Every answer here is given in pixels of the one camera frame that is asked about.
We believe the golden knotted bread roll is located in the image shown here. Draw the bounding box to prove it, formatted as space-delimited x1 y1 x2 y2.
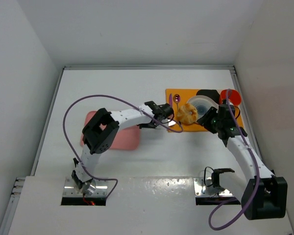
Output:
176 103 198 125

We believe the pink plastic tray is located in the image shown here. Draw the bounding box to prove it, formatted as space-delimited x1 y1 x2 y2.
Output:
79 111 141 151

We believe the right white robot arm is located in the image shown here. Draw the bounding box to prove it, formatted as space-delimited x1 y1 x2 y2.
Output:
198 104 288 220

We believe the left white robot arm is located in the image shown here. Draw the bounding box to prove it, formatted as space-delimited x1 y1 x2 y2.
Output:
72 101 174 195

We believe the purple metallic spoon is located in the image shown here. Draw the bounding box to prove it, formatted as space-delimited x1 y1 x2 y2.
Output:
173 94 181 111

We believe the orange placemat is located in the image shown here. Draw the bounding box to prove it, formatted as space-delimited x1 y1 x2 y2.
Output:
166 89 244 127

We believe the white plastic plate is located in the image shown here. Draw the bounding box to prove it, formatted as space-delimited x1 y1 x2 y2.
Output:
187 95 219 121

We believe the orange plastic cup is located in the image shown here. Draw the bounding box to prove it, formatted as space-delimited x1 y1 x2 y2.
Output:
219 89 242 106

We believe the aluminium table frame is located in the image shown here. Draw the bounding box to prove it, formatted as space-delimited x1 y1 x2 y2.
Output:
0 65 276 235

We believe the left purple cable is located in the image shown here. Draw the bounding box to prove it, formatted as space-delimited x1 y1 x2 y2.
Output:
62 94 184 200

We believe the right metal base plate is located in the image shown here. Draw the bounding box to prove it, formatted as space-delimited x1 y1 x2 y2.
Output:
193 177 233 198

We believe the metal base plate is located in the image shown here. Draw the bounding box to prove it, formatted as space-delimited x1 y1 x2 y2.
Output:
193 177 233 198
62 178 108 198

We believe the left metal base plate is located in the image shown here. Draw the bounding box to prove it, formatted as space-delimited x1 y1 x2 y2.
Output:
62 178 108 198

